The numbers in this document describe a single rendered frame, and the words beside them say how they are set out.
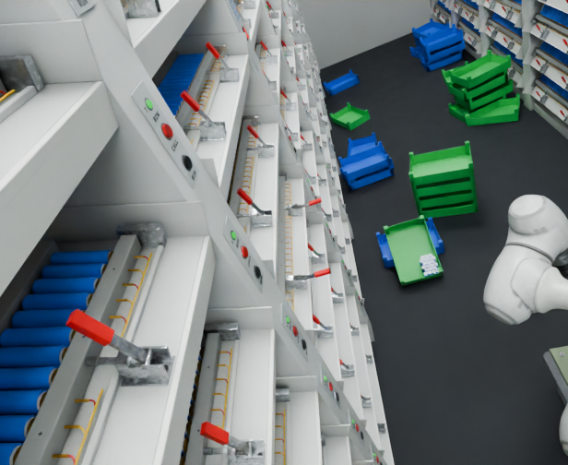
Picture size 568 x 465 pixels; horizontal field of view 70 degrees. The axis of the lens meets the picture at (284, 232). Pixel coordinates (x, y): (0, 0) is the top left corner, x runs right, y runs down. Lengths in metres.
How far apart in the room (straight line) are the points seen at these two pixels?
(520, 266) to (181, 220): 0.75
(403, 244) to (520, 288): 1.20
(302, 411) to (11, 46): 0.64
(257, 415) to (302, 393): 0.23
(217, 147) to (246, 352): 0.32
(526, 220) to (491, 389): 0.89
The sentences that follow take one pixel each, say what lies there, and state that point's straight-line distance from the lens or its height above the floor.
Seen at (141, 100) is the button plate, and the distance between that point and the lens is 0.46.
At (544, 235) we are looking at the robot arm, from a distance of 1.05.
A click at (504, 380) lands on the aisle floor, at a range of 1.79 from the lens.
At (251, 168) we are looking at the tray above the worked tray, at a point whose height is 1.15.
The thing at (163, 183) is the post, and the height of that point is 1.42.
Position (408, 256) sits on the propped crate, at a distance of 2.11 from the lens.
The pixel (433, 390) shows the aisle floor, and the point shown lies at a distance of 1.78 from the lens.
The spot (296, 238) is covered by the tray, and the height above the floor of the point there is 0.94.
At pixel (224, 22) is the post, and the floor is 1.42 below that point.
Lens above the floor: 1.59
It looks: 37 degrees down
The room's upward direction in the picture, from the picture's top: 28 degrees counter-clockwise
